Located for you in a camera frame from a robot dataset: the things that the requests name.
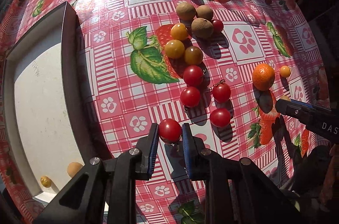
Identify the brown longan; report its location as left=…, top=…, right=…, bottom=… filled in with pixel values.
left=196, top=5, right=214, bottom=21
left=280, top=95, right=290, bottom=101
left=67, top=162, right=83, bottom=178
left=191, top=18, right=214, bottom=39
left=175, top=2, right=196, bottom=21

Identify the red cherry tomato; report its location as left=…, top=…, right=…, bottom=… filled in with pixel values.
left=158, top=118, right=182, bottom=144
left=180, top=86, right=200, bottom=107
left=212, top=19, right=224, bottom=35
left=210, top=108, right=231, bottom=128
left=212, top=79, right=231, bottom=103
left=183, top=65, right=204, bottom=87

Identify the large orange mandarin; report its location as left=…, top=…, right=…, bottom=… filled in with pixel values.
left=252, top=63, right=275, bottom=91

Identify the brown longan front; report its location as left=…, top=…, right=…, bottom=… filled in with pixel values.
left=67, top=162, right=83, bottom=178

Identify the small yellow tomato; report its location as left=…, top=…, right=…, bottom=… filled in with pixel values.
left=40, top=176, right=52, bottom=188

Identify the yellow cherry tomato right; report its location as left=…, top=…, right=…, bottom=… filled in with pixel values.
left=279, top=65, right=291, bottom=78

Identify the yellow cherry tomato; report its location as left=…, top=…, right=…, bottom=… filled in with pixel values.
left=279, top=65, right=291, bottom=78
left=164, top=40, right=185, bottom=59
left=185, top=46, right=203, bottom=65

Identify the shallow cardboard box tray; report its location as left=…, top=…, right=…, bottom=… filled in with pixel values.
left=2, top=2, right=110, bottom=205

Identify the pink checkered strawberry tablecloth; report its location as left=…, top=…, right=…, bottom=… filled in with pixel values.
left=1, top=0, right=337, bottom=223

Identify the dark red tomato far right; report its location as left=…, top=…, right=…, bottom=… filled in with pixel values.
left=264, top=0, right=272, bottom=5

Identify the red cherry tomato by longans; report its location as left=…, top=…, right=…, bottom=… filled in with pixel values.
left=212, top=19, right=224, bottom=35

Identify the orange cherry tomato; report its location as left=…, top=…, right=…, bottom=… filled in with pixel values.
left=170, top=23, right=189, bottom=41

